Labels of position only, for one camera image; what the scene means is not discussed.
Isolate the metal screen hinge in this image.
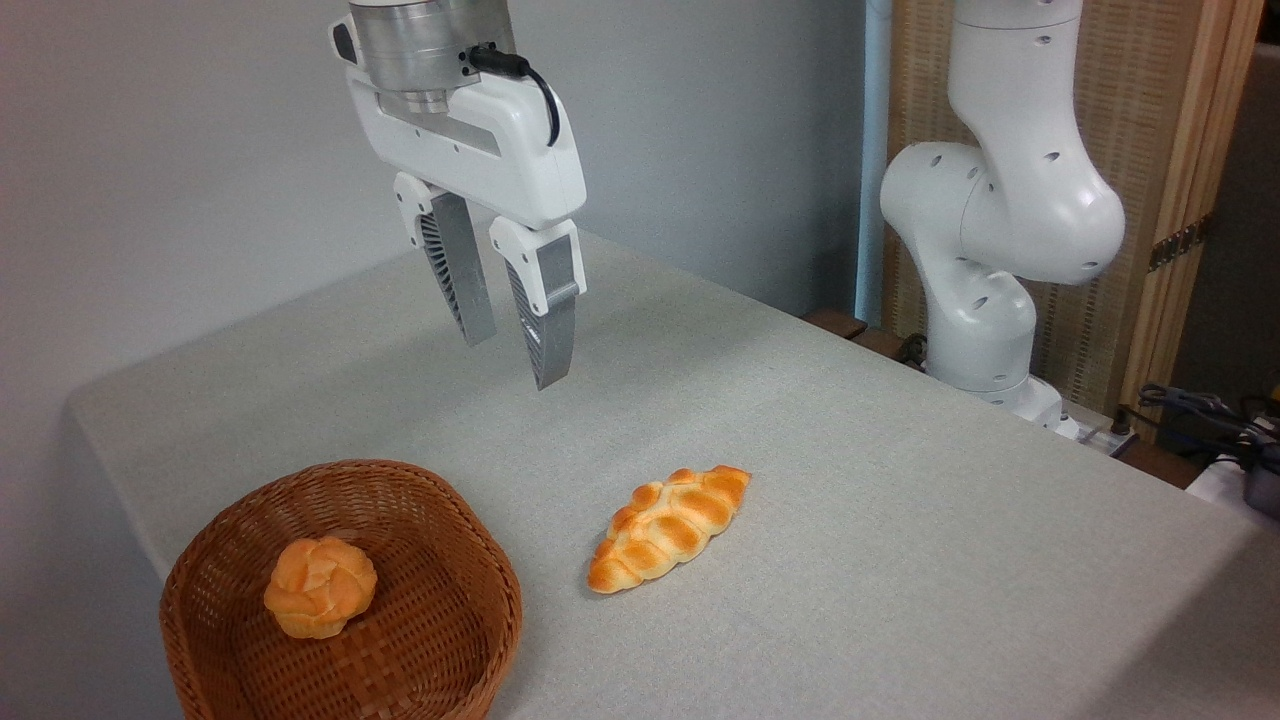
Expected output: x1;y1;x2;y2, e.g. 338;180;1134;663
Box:
1148;215;1213;273

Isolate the round knotted bread roll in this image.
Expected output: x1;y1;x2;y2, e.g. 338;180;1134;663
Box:
263;536;379;640

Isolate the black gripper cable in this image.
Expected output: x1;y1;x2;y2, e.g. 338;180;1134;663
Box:
468;44;562;149

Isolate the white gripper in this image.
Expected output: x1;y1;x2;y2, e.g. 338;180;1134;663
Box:
332;15;588;391

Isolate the long braided bread loaf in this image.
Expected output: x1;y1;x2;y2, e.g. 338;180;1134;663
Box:
587;465;752;595

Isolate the bundle of dark cables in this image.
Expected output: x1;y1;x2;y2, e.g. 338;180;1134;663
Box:
1120;384;1280;471

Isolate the pale blue vertical pipe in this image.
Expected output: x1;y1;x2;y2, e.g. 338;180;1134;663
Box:
855;0;893;326

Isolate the grey tablecloth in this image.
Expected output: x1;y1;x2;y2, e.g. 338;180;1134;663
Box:
65;205;1280;720

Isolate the brown wicker basket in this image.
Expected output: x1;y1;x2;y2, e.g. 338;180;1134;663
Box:
160;459;524;720

